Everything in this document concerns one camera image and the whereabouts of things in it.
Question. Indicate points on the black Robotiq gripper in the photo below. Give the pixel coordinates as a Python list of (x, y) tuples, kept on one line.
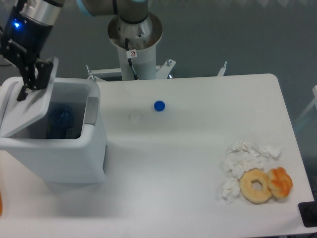
[(21, 43)]

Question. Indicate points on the white trash can lid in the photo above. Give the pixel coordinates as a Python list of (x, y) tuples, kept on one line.
[(16, 116)]

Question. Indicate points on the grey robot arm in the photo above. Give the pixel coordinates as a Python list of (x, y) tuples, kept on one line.
[(131, 11)]

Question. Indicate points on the white trash can body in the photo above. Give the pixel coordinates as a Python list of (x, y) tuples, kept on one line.
[(79, 159)]

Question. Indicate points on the white bottle cap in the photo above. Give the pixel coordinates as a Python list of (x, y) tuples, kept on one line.
[(135, 115)]

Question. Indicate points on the blue bottle cap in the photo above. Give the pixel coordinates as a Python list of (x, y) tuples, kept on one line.
[(159, 105)]

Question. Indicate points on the blue plastic bottle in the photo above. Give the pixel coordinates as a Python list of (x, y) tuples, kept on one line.
[(60, 122)]

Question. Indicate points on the orange object at edge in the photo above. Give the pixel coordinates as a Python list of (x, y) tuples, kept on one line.
[(1, 204)]

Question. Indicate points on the large crumpled white tissue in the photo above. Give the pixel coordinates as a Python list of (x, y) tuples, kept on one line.
[(244, 156)]

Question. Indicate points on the small crumpled white tissue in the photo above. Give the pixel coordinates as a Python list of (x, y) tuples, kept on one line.
[(230, 190)]

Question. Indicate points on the orange twisted bread roll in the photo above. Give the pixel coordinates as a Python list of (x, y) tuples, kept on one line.
[(279, 182)]

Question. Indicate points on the black device at edge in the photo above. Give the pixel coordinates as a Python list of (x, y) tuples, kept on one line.
[(308, 212)]

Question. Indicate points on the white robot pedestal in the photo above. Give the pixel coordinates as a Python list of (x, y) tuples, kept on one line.
[(136, 46)]

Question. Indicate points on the plain ring donut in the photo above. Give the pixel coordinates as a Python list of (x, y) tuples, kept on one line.
[(253, 186)]

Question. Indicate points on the white frame at right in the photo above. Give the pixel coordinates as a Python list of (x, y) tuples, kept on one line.
[(307, 114)]

